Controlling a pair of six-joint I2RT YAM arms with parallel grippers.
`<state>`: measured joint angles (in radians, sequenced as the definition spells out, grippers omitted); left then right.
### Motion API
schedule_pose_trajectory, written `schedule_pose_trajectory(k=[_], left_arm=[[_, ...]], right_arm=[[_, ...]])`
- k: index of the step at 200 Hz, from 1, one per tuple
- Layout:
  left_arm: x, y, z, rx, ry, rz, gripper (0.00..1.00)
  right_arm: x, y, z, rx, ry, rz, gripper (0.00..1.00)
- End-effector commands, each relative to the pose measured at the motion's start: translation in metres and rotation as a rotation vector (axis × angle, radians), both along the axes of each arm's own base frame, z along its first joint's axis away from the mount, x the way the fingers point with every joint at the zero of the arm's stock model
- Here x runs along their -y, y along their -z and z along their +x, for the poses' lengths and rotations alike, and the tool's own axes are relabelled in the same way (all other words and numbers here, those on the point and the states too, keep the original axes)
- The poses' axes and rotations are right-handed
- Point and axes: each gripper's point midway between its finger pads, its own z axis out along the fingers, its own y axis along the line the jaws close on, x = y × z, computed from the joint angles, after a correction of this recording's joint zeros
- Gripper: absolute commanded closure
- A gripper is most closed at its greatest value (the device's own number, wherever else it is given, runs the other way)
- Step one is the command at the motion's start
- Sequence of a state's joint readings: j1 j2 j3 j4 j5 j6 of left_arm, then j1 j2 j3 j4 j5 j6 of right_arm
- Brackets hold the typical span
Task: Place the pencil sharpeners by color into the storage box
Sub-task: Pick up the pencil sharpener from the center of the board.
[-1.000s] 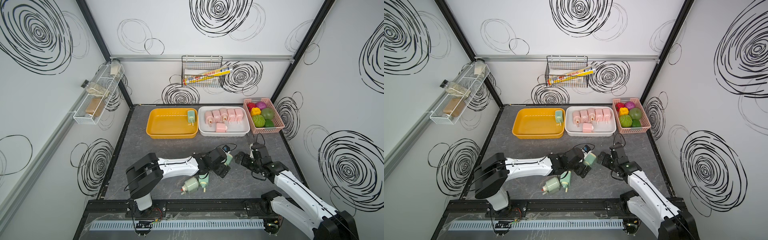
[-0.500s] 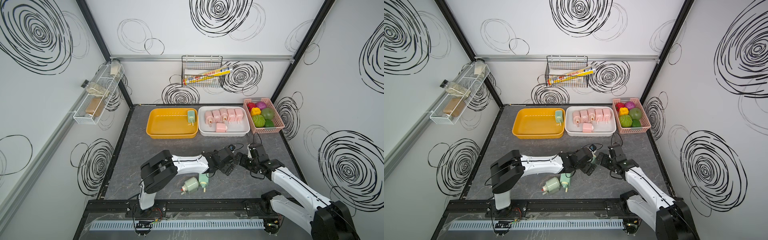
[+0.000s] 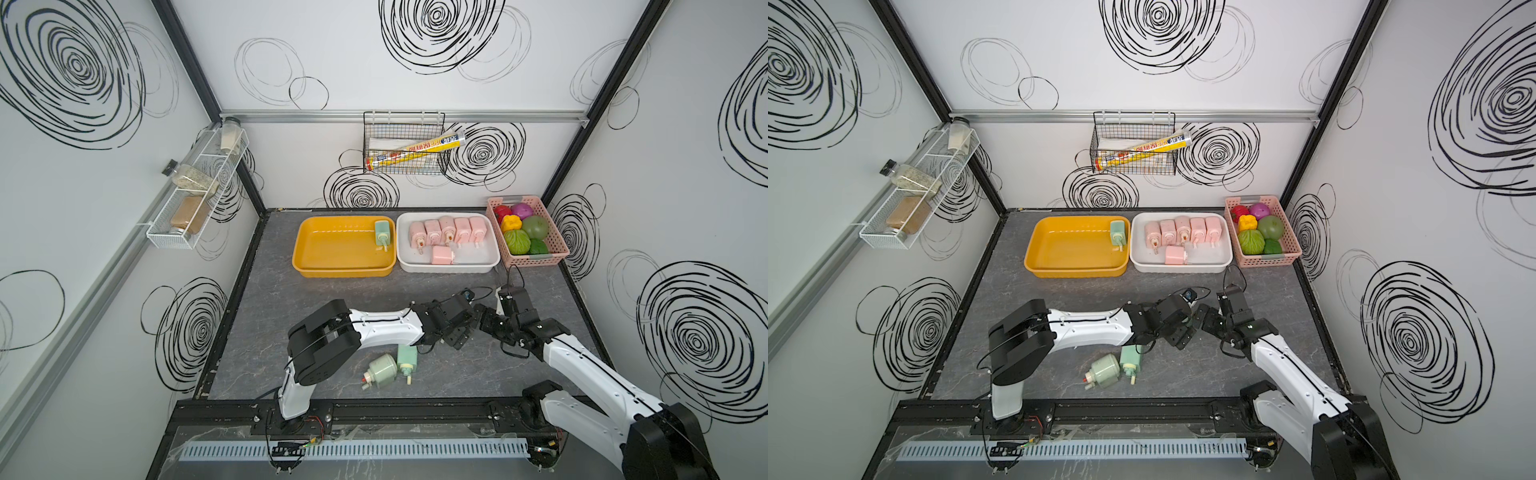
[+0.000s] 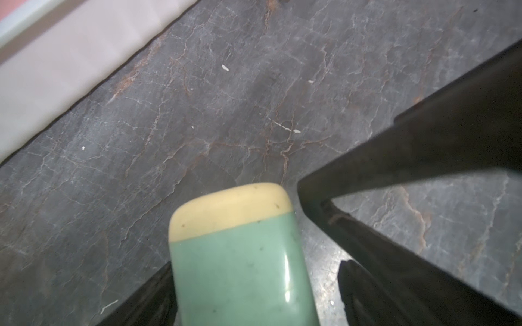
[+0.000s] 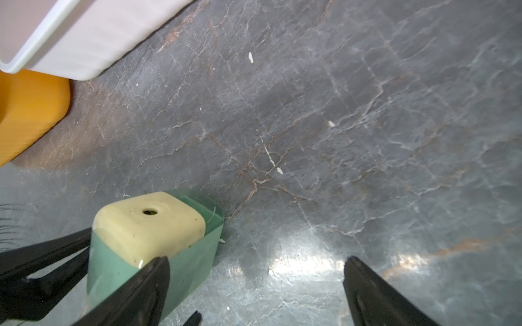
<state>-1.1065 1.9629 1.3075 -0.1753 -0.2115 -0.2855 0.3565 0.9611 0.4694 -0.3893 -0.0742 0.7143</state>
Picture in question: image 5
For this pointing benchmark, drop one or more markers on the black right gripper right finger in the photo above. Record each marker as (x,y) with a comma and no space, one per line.
(373,301)

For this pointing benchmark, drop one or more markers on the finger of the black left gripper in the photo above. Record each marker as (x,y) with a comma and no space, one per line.
(31,299)
(21,262)

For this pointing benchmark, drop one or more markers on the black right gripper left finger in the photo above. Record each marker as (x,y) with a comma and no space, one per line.
(140,301)

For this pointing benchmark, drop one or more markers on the yellow plastic storage tray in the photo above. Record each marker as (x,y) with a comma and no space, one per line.
(31,104)

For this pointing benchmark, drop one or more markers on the white plastic storage tray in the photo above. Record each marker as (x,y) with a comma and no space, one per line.
(76,40)

